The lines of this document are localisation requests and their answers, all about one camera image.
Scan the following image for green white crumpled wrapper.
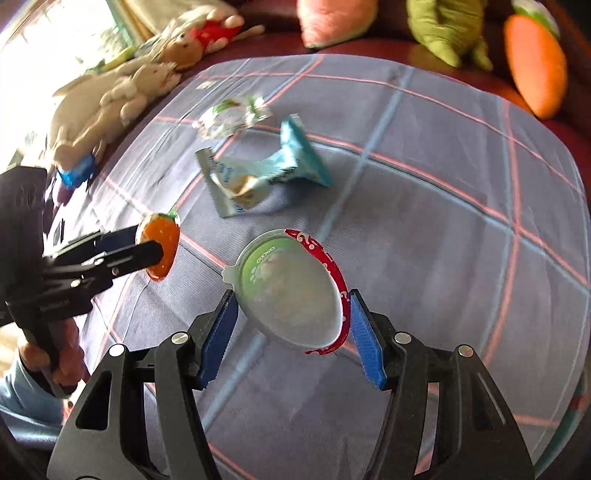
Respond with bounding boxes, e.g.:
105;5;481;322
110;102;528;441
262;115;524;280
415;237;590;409
193;93;271;140

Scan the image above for pink carrot plush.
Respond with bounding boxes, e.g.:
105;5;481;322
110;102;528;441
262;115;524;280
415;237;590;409
297;0;376;50

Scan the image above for red green jelly cup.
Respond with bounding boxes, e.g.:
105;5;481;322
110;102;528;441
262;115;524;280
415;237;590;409
222;228;349;357

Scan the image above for brown rabbit plush red clothes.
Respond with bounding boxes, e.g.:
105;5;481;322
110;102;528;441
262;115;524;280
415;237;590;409
139;4;266;71

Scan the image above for person's left hand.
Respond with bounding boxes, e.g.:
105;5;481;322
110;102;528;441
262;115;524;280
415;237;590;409
18;318;90;387

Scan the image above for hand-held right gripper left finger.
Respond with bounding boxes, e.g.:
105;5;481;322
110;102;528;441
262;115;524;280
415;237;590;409
46;288;240;480

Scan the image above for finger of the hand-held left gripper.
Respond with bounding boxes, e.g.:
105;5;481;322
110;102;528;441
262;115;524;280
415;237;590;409
93;240;165;278
55;224;140;265

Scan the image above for orange carrot plush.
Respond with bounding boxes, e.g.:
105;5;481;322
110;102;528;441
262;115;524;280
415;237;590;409
502;0;570;120

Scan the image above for small blue white packet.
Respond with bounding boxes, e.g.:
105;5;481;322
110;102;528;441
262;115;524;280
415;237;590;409
58;154;99;189

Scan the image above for orange jelly packet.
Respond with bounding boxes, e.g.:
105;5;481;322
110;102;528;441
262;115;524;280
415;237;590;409
135;207;182;281

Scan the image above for blue white snack wrapper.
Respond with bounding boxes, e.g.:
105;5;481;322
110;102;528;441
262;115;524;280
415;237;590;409
195;115;334;219

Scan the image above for grey plaid blanket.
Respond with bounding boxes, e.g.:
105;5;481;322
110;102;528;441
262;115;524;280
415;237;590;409
46;53;591;480

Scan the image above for white rabbit plush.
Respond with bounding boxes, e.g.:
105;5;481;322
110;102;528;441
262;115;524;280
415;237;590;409
48;61;182;185

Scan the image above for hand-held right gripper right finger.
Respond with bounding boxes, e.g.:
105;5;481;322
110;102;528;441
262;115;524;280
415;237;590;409
348;288;536;480

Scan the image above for person's left forearm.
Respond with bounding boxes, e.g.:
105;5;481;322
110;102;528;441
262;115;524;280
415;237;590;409
0;355;72;450

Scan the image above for green plush toy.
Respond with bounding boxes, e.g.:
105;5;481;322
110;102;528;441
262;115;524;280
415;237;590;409
405;0;494;71

